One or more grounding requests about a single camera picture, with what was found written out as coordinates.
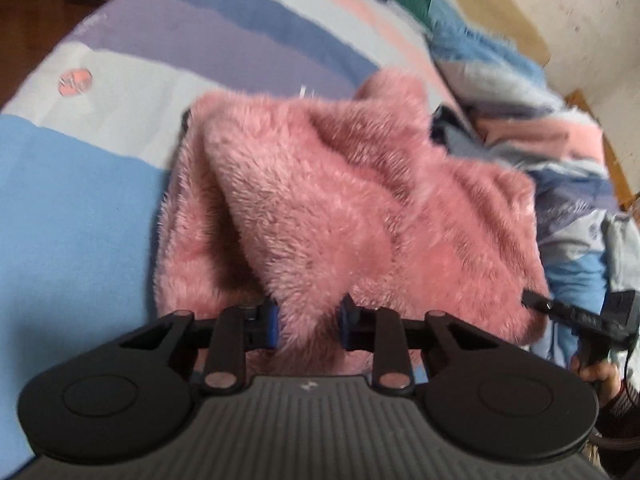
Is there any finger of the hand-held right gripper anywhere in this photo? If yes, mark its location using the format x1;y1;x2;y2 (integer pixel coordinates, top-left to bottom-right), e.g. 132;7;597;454
521;287;557;315

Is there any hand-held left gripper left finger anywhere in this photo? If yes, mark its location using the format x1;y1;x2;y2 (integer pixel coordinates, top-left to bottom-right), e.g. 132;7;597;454
119;296;281;395

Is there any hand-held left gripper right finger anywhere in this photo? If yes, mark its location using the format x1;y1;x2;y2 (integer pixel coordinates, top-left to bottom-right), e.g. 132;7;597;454
339;294;497;395

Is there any pink fluffy garment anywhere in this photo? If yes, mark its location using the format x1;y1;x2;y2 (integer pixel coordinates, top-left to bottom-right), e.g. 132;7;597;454
152;69;551;376

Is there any person's right forearm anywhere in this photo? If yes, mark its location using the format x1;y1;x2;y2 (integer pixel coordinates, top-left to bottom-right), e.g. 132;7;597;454
590;380;640;480

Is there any person's right hand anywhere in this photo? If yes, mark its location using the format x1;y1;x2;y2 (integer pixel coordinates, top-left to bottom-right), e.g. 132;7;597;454
570;355;624;413

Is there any striped duvet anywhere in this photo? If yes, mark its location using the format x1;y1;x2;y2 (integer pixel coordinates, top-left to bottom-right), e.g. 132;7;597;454
427;0;640;391

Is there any striped printed bed sheet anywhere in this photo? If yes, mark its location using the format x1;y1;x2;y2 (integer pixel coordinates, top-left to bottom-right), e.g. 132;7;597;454
0;0;466;466

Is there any black cable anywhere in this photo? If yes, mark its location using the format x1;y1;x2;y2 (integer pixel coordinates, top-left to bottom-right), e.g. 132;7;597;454
589;332;640;453

